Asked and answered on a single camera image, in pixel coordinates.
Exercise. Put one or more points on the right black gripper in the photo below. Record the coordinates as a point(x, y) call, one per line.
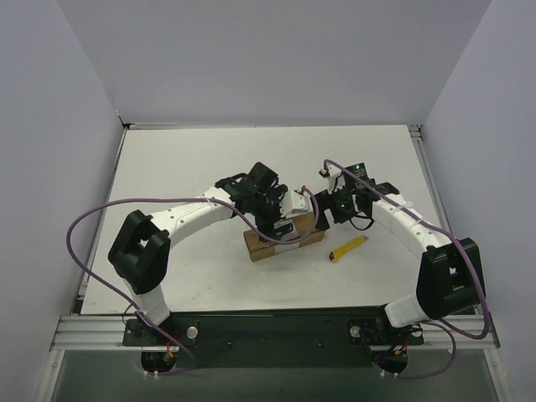
point(327, 201)

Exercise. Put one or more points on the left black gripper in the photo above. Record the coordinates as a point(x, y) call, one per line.
point(270, 224)

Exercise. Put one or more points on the brown cardboard express box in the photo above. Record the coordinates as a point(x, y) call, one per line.
point(294, 228)

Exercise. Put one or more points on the yellow utility knife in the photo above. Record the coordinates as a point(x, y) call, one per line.
point(336, 254)

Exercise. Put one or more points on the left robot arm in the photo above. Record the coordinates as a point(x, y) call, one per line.
point(140, 251)

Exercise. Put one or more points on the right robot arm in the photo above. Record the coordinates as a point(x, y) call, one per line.
point(450, 276)

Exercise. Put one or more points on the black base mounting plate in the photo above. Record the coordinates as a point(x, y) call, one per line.
point(338, 337)

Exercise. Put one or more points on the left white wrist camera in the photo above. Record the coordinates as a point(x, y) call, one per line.
point(294, 203)

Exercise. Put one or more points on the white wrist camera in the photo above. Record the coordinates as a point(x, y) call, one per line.
point(294, 203)
point(334, 176)

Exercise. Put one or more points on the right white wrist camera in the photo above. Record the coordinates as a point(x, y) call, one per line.
point(334, 176)

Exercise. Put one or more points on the aluminium front rail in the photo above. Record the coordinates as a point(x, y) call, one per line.
point(105, 333)

